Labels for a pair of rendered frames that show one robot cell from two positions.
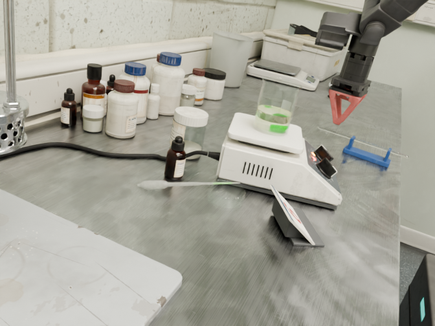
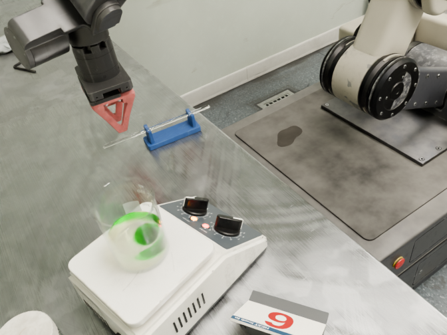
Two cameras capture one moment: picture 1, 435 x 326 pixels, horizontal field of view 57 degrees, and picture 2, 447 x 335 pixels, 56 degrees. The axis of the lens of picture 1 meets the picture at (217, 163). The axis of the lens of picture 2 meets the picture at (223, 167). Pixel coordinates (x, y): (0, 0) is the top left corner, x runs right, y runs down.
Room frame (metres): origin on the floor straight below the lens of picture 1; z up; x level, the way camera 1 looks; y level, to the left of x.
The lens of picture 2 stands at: (0.35, 0.07, 1.20)
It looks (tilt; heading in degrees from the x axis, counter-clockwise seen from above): 41 degrees down; 314
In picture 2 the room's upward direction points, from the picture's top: 9 degrees counter-clockwise
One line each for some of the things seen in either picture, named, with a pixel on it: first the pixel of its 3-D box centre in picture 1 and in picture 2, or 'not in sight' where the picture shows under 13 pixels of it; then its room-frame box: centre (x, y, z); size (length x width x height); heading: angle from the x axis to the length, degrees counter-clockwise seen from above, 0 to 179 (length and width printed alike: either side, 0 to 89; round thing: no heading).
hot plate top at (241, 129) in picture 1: (266, 131); (141, 256); (0.63, -0.07, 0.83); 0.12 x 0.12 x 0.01; 86
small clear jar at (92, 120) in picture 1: (92, 118); not in sight; (0.68, 0.24, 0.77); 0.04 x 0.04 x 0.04
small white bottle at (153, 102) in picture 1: (153, 101); not in sight; (0.81, 0.16, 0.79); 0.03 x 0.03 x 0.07
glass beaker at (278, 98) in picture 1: (276, 107); (135, 228); (0.63, -0.07, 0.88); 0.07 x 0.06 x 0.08; 1
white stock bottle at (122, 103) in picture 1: (122, 108); not in sight; (0.69, 0.19, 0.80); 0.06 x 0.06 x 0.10
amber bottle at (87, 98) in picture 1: (93, 93); not in sight; (0.73, 0.26, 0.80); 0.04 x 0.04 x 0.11
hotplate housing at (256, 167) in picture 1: (275, 158); (167, 264); (0.63, -0.09, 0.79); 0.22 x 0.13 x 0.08; 86
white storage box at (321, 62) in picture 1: (303, 53); not in sight; (1.83, -0.28, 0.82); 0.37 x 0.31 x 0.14; 158
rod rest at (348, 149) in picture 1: (368, 150); (170, 127); (0.84, -0.32, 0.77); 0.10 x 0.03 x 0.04; 65
